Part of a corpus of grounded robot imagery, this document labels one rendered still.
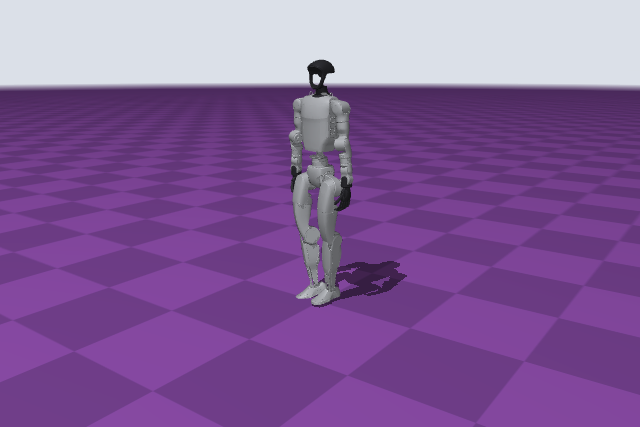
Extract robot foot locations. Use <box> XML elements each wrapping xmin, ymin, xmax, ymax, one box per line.
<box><xmin>296</xmin><ymin>282</ymin><xmax>328</xmax><ymax>299</ymax></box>
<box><xmin>311</xmin><ymin>286</ymin><xmax>340</xmax><ymax>305</ymax></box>

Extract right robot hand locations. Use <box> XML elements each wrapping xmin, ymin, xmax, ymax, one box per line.
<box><xmin>291</xmin><ymin>166</ymin><xmax>302</xmax><ymax>193</ymax></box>

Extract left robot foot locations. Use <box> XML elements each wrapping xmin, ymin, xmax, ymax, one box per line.
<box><xmin>311</xmin><ymin>286</ymin><xmax>340</xmax><ymax>305</ymax></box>

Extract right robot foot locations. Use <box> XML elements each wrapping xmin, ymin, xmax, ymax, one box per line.
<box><xmin>296</xmin><ymin>282</ymin><xmax>328</xmax><ymax>299</ymax></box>

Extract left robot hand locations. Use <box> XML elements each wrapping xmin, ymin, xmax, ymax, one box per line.
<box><xmin>334</xmin><ymin>176</ymin><xmax>352</xmax><ymax>211</ymax></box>

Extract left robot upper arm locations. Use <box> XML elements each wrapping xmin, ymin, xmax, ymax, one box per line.
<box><xmin>331</xmin><ymin>99</ymin><xmax>350</xmax><ymax>151</ymax></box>

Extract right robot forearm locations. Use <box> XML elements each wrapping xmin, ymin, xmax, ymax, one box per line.
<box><xmin>290</xmin><ymin>141</ymin><xmax>303</xmax><ymax>173</ymax></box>

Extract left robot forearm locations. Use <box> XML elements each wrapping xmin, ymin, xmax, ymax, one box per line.
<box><xmin>339</xmin><ymin>138</ymin><xmax>353</xmax><ymax>185</ymax></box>

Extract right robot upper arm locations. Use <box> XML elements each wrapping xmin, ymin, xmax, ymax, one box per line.
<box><xmin>289</xmin><ymin>97</ymin><xmax>304</xmax><ymax>144</ymax></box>

